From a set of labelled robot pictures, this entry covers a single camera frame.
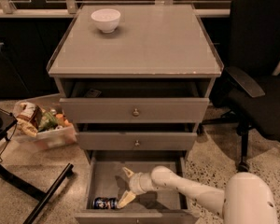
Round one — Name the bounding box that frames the grey middle drawer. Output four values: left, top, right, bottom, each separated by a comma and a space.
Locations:
77, 123, 197, 150

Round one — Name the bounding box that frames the grey bottom drawer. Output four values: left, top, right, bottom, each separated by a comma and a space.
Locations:
76, 150, 200, 224

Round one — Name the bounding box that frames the grey drawer cabinet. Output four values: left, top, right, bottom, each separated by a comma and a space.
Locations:
46, 4, 225, 161

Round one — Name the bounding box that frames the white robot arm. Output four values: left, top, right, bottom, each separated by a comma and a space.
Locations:
118, 53, 280, 224

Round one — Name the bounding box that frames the blue pepsi can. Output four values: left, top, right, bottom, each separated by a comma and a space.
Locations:
92, 197, 118, 210

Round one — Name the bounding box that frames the dark item in top drawer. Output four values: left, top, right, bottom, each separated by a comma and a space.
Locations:
84, 89, 101, 98

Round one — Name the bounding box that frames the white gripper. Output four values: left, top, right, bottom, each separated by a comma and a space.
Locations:
117, 167, 154, 209

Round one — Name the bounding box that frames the brown chip bag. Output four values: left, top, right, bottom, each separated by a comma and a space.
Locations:
17, 102, 39, 137

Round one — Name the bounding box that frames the green snack bag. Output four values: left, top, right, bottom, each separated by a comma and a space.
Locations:
38, 112, 58, 132

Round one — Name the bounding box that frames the black cable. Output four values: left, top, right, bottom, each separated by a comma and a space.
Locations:
0, 121, 19, 164

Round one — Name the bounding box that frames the white ceramic bowl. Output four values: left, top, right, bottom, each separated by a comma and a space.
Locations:
91, 8, 121, 33

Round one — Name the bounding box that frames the black stand with base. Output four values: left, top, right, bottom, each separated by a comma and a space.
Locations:
0, 108, 74, 224

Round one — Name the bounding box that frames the black office chair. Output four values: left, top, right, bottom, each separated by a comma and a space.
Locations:
210, 0, 280, 172

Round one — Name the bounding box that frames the clear plastic snack bin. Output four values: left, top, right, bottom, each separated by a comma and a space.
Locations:
13, 93, 77, 152

